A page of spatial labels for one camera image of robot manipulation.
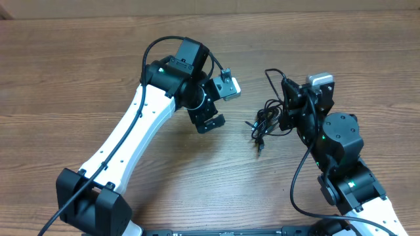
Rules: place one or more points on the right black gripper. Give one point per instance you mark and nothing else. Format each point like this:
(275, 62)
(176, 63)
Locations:
(294, 105)

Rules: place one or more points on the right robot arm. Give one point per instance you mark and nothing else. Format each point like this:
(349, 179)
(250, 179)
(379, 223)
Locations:
(334, 142)

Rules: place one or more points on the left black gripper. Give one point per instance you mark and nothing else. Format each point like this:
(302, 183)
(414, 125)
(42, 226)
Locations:
(199, 116)

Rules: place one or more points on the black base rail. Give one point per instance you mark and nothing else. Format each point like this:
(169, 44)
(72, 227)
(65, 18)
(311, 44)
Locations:
(283, 231)

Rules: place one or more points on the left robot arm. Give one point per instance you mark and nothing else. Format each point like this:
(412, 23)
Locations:
(91, 199)

